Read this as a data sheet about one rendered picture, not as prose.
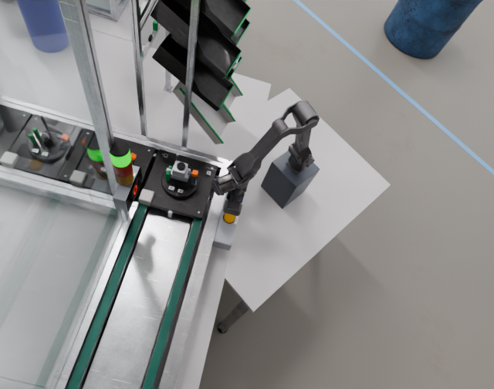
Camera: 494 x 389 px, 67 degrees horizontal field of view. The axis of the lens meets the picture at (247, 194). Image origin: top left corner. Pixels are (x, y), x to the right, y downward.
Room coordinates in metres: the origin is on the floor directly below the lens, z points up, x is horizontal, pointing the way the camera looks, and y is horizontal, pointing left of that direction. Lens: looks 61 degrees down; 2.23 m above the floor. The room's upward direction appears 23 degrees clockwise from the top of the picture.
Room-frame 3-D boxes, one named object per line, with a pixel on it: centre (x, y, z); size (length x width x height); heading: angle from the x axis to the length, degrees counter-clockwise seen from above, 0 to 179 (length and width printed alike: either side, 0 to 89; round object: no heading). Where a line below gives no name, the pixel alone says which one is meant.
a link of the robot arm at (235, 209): (0.66, 0.04, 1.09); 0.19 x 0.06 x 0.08; 9
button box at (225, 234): (0.59, 0.03, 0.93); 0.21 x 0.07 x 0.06; 9
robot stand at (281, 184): (0.87, -0.13, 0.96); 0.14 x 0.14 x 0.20; 63
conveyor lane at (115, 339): (0.35, 0.23, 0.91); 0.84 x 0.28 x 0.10; 9
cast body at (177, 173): (0.64, 0.26, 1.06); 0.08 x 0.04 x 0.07; 99
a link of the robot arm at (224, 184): (0.63, 0.06, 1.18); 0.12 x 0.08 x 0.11; 140
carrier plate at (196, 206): (0.65, 0.25, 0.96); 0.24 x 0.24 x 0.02; 9
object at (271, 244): (0.89, -0.09, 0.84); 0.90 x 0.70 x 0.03; 153
